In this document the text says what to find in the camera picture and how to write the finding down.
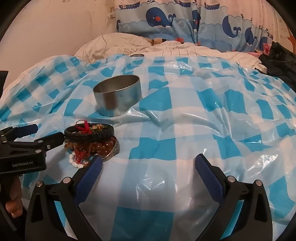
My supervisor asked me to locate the blue white checked plastic sheet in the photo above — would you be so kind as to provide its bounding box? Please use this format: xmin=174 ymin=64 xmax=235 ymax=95
xmin=0 ymin=54 xmax=296 ymax=241

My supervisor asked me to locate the white orange print cloth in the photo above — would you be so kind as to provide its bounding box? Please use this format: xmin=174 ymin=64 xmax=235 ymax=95
xmin=274 ymin=14 xmax=296 ymax=45

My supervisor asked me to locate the pink cloth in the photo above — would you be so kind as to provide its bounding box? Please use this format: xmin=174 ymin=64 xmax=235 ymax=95
xmin=247 ymin=43 xmax=271 ymax=56

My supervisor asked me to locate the red cord bracelet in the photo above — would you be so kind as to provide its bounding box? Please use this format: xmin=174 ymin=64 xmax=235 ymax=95
xmin=74 ymin=148 xmax=92 ymax=166

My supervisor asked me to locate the white quilt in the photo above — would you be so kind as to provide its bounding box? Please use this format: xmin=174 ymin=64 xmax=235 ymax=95
xmin=5 ymin=32 xmax=266 ymax=93

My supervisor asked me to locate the person's left hand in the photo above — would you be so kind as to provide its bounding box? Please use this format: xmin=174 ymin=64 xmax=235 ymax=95
xmin=5 ymin=177 xmax=23 ymax=218

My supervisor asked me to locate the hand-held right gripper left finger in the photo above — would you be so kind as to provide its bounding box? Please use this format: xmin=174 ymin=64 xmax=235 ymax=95
xmin=24 ymin=156 xmax=103 ymax=241

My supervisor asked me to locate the black braided bracelet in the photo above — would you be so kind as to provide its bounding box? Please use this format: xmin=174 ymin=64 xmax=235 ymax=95
xmin=64 ymin=124 xmax=115 ymax=143

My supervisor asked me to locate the amber bead bracelet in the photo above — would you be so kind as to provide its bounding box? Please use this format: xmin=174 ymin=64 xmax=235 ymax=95
xmin=65 ymin=137 xmax=117 ymax=158

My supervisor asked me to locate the black cloth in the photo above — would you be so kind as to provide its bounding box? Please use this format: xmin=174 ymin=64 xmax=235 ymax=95
xmin=258 ymin=42 xmax=296 ymax=81

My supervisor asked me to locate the red string beaded bracelet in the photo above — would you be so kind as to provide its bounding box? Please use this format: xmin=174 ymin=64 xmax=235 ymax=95
xmin=74 ymin=120 xmax=110 ymax=135

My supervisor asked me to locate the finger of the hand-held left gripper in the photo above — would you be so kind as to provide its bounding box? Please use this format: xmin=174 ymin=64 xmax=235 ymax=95
xmin=0 ymin=124 xmax=38 ymax=142
xmin=5 ymin=132 xmax=65 ymax=154

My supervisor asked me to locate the white pearl bracelet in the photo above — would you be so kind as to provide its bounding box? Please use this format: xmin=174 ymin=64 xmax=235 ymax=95
xmin=69 ymin=152 xmax=89 ymax=168

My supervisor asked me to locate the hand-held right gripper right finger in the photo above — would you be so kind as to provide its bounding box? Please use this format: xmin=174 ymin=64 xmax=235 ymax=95
xmin=195 ymin=154 xmax=273 ymax=241

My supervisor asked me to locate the white cable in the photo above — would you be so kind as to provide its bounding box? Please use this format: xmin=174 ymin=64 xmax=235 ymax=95
xmin=100 ymin=13 xmax=116 ymax=54

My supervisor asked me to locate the round metal tin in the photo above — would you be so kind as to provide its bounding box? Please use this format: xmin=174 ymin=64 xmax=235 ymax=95
xmin=93 ymin=75 xmax=141 ymax=117

